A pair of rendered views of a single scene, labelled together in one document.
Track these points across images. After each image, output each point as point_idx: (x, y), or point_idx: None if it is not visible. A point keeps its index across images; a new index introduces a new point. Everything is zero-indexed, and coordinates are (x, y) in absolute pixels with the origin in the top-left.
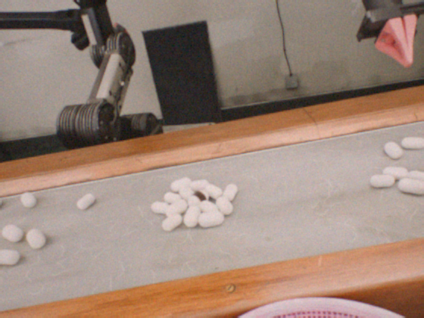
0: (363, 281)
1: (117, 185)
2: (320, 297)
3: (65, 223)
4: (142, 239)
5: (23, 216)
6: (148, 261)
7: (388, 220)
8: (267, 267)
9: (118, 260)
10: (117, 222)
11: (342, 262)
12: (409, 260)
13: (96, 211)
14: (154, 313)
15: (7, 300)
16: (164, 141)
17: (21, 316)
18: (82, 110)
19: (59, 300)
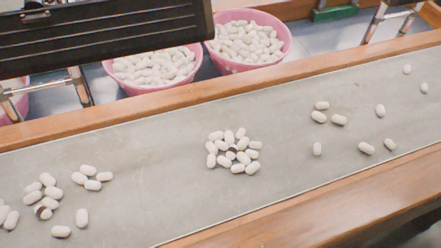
0: (136, 97)
1: (312, 175)
2: (154, 87)
3: (316, 134)
4: (254, 126)
5: (356, 140)
6: (241, 113)
7: (112, 147)
8: (176, 100)
9: (258, 112)
10: (279, 137)
11: (143, 105)
12: (114, 107)
13: (304, 145)
14: (218, 79)
15: (297, 90)
16: (303, 225)
17: (274, 75)
18: None
19: (264, 81)
